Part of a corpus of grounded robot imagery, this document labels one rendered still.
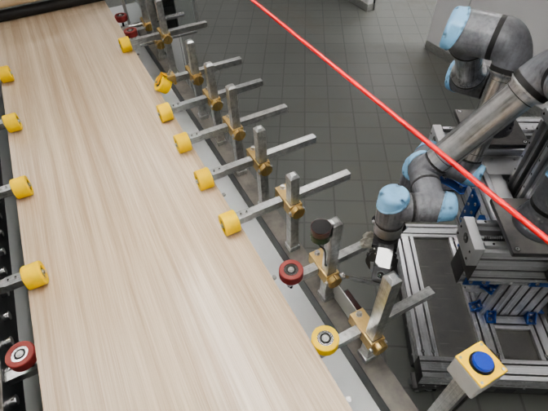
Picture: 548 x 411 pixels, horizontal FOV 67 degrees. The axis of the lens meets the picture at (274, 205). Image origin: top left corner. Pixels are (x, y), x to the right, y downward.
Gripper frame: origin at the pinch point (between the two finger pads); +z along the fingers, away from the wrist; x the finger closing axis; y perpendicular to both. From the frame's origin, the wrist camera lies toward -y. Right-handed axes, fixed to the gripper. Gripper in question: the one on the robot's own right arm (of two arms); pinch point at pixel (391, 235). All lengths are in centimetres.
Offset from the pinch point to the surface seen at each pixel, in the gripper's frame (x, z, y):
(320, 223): -3.1, -29.9, -34.5
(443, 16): 205, 48, 231
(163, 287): 14, -7, -81
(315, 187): 23.4, -13.3, -18.8
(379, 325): -30.9, -12.7, -31.0
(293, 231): 19.1, 0.5, -30.3
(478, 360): -54, -41, -31
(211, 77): 94, -25, -30
